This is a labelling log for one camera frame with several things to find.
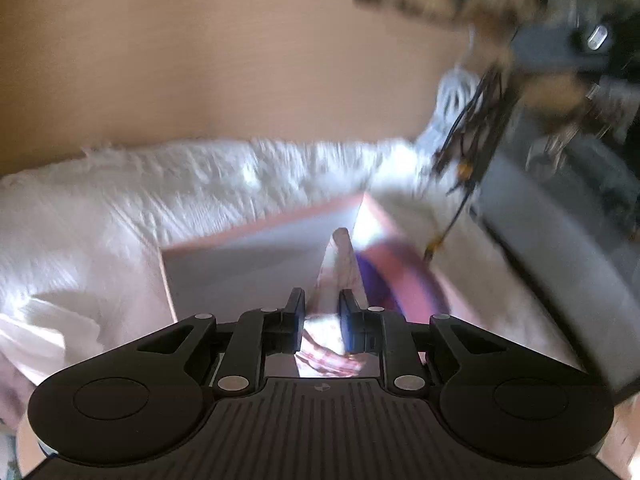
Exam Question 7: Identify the black monitor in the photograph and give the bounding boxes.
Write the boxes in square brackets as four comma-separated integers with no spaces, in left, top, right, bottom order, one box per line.
[472,75,640,396]

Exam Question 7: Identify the black dangling cords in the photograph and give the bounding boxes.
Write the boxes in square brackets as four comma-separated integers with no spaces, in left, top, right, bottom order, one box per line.
[432,67,518,263]

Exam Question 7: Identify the pale blue cloth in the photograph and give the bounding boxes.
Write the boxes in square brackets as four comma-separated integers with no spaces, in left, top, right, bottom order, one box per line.
[417,67,483,161]

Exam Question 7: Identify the pink-edged cardboard box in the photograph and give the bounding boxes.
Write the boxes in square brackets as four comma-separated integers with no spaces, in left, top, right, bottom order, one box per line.
[159,192,501,343]

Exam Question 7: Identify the white blanket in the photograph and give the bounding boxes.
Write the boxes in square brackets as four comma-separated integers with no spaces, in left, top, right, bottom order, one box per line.
[0,137,601,411]

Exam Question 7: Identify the purple soft toy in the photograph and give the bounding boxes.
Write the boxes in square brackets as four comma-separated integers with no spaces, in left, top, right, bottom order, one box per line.
[356,240,451,322]

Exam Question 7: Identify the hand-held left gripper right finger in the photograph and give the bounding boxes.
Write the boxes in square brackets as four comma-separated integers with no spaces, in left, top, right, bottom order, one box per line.
[339,289,507,396]

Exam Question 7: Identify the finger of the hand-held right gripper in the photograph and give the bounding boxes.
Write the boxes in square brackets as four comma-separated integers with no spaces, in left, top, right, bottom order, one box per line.
[512,15,618,78]

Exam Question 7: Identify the pink patterned cloth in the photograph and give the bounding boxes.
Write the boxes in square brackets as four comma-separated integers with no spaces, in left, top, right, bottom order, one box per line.
[297,227,372,378]

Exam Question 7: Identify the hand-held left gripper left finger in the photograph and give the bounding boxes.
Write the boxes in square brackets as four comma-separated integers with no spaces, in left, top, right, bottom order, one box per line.
[135,287,307,396]

